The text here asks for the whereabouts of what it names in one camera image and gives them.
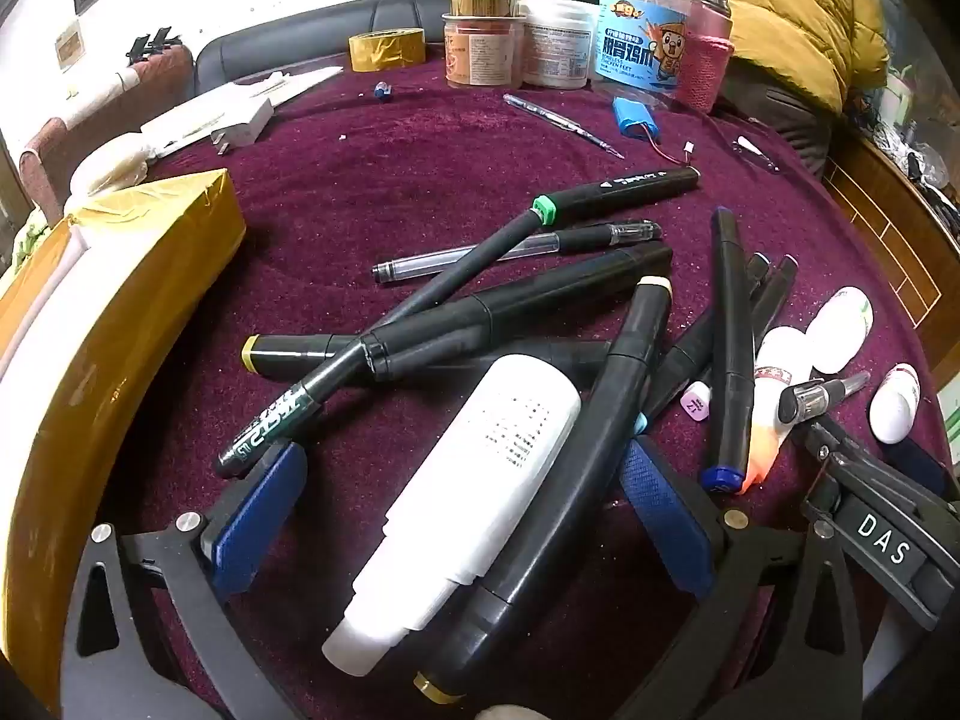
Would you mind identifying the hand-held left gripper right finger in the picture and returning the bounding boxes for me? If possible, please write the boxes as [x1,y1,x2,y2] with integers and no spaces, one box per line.
[621,436,893,720]

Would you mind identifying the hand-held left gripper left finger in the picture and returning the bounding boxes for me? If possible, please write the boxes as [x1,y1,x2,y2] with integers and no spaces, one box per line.
[60,441,310,720]

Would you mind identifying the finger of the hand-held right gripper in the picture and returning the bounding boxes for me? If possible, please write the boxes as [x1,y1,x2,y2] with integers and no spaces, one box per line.
[889,439,953,500]
[799,420,871,481]

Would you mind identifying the white bottle with red label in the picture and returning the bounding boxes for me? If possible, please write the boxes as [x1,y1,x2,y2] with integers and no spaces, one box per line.
[868,362,922,445]

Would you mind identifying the white glue bottle orange tip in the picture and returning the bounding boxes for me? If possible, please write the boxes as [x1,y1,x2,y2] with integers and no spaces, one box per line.
[737,326,815,494]

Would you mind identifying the white bottle with green print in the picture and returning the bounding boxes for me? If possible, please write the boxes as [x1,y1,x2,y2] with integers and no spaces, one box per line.
[806,286,875,376]

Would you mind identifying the black pen with green print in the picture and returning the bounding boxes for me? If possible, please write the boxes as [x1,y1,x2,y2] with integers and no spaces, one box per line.
[216,214,542,477]

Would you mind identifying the black marker with purple end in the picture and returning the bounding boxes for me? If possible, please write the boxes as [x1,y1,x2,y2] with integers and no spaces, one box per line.
[681,255,800,421]

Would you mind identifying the black marker with blue end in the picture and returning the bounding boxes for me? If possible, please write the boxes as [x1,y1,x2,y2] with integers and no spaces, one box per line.
[699,206,757,496]

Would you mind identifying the black marker with cream ring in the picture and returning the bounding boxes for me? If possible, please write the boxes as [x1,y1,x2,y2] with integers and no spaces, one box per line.
[412,275,674,704]

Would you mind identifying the black marker with light-blue end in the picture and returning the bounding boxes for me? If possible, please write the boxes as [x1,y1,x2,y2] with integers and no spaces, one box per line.
[632,253,772,436]

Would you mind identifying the black marker with yellow end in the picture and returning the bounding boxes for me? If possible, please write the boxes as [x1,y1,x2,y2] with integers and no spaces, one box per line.
[240,331,612,374]

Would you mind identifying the large white plastic bottle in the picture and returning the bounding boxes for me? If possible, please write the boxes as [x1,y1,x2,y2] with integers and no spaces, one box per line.
[321,352,583,677]

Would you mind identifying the yellow taped cardboard box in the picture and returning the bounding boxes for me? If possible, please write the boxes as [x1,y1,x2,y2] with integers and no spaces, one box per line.
[0,167,248,717]

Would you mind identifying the thick black marker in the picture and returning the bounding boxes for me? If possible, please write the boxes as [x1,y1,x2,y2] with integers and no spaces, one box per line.
[362,242,674,382]

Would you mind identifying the clear barrel gel pen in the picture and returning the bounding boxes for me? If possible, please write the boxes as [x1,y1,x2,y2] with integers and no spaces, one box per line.
[373,220,664,286]

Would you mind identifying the black marker with green ends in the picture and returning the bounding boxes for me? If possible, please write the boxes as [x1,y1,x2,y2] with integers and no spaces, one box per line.
[531,167,704,230]

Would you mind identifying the green cloth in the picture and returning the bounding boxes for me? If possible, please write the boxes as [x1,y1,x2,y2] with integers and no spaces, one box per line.
[9,217,50,275]

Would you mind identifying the blue battery pack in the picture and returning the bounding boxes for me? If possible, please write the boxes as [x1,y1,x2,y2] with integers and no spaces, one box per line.
[611,96,662,142]

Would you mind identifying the white power adapter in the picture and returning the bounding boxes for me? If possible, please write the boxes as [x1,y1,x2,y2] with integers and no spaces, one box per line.
[210,99,275,157]

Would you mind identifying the white papers stack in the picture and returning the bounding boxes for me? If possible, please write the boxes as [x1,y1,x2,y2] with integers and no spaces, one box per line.
[141,66,346,158]

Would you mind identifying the pink bottle with knit sleeve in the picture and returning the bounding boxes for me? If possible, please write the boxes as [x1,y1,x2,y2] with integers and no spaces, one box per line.
[677,0,736,115]

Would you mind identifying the brown armchair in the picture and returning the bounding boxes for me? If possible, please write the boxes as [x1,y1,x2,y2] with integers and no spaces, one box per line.
[19,43,196,222]

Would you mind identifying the clear jar with blue label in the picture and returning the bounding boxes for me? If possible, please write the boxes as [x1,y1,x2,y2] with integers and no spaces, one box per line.
[594,0,695,102]

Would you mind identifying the dark leather sofa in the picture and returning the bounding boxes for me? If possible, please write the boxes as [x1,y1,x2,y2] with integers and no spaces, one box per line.
[193,0,451,87]

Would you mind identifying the black clips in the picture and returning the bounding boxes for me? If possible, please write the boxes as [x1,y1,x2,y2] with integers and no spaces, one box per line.
[126,28,185,65]

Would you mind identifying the yellow tape roll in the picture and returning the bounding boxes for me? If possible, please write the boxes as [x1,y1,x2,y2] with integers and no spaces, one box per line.
[347,28,428,74]

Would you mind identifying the white plastic jar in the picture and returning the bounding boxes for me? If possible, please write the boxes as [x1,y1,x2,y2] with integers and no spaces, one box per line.
[517,0,597,89]

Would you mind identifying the clear jar with orange label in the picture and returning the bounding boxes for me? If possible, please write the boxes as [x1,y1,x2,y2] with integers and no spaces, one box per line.
[441,13,526,89]

